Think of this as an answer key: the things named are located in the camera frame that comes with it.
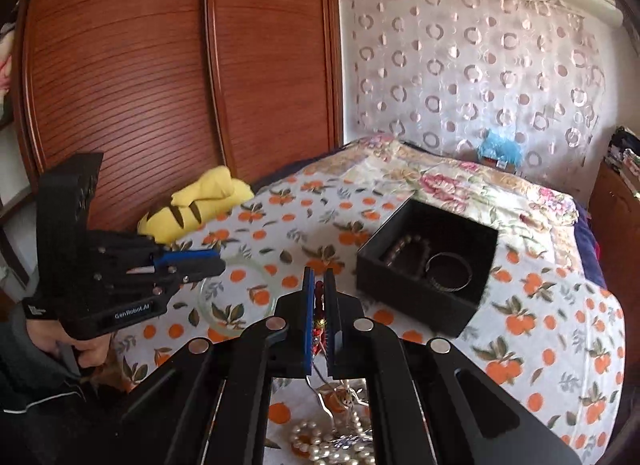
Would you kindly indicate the brown wooden cabinet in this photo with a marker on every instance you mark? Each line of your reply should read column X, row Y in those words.
column 617, row 235

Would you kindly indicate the silver wavy hairpin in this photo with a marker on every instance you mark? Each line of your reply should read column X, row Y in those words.
column 320, row 397

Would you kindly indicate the stack of folded clothes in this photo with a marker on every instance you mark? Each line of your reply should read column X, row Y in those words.
column 625, row 160

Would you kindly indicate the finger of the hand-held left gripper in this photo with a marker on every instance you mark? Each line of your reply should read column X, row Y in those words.
column 200, row 273
column 190, row 256

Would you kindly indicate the floral cloth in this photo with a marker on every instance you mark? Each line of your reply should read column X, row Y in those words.
column 4, row 70

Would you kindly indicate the person's left forearm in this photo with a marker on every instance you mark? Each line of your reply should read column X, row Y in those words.
column 30, row 395

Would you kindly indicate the dark blue blanket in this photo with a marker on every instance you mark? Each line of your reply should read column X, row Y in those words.
column 585, row 245

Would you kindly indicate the orange fruit print bedsheet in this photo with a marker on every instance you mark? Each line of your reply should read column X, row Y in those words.
column 525, row 325

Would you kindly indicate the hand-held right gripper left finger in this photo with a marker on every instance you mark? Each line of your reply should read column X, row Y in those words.
column 308, row 315

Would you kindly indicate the clear glass bangle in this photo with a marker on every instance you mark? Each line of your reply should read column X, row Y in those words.
column 212, row 320

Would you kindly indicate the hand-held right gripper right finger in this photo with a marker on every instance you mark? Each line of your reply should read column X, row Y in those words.
column 330, row 315

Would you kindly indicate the person's left hand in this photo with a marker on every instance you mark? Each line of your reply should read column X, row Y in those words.
column 47, row 340

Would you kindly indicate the silver bangle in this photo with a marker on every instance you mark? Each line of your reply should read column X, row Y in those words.
column 447, row 287

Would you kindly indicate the blue frilly gift bundle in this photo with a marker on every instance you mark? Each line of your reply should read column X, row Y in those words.
column 500, row 147

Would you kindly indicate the sheer circle-patterned curtain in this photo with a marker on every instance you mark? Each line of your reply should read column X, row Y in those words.
column 450, row 70

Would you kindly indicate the brown wooden wardrobe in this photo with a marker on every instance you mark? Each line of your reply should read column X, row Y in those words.
column 125, row 70

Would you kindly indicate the black jewelry box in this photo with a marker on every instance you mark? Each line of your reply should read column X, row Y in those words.
column 415, row 305

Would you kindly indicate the floral blanket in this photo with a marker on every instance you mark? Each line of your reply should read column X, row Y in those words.
column 450, row 180

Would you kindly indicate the yellow plush toy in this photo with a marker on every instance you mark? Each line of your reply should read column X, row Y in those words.
column 200, row 195

